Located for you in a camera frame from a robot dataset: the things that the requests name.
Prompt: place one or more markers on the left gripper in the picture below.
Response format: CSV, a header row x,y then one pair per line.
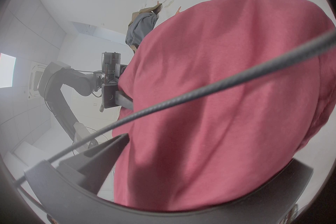
x,y
109,97

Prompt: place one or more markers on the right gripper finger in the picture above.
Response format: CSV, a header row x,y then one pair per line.
x,y
91,167

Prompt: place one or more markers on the red shirt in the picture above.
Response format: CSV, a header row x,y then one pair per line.
x,y
210,99

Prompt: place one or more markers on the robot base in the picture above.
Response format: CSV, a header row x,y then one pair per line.
x,y
81,133

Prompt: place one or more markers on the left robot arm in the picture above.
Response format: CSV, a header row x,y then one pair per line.
x,y
57,86

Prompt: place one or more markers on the white wardrobe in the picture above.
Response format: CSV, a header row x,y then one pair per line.
x,y
105,112

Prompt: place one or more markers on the grey garment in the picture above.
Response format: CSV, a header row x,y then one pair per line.
x,y
139,28

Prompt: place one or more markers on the ceiling air vent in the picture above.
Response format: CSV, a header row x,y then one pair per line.
x,y
35,81

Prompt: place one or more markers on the tan garment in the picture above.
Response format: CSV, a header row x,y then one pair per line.
x,y
147,9

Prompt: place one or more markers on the ceiling light panel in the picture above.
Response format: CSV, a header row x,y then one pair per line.
x,y
6,70

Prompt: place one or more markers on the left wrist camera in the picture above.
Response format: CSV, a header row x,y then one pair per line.
x,y
120,70

